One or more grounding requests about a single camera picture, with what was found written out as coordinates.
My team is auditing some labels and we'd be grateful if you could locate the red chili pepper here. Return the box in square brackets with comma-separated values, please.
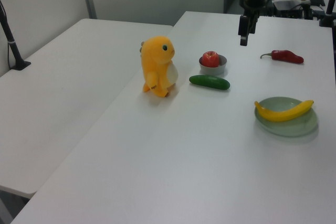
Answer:
[260, 50, 305, 65]

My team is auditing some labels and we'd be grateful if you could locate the light green plastic plate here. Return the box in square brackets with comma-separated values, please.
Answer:
[254, 97, 319, 137]

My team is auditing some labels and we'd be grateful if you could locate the black electronic equipment box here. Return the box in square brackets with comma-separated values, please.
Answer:
[272, 0, 316, 20]

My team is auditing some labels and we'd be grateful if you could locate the red apple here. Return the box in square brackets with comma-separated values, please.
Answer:
[201, 50, 220, 68]

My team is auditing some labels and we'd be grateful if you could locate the small grey bowl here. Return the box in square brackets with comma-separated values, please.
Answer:
[198, 54, 228, 76]

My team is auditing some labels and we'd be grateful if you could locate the green cucumber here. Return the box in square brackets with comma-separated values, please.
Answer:
[188, 74, 231, 91]

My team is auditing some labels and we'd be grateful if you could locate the black tripod stand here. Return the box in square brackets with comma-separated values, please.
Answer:
[319, 0, 336, 27]

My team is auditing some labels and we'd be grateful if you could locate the yellow banana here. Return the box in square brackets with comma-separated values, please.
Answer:
[254, 100, 314, 123]

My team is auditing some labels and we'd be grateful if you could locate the orange dinosaur plush toy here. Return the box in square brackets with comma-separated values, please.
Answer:
[138, 35, 180, 98]

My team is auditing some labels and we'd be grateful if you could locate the black camera stand pole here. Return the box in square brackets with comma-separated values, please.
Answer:
[0, 0, 32, 71]

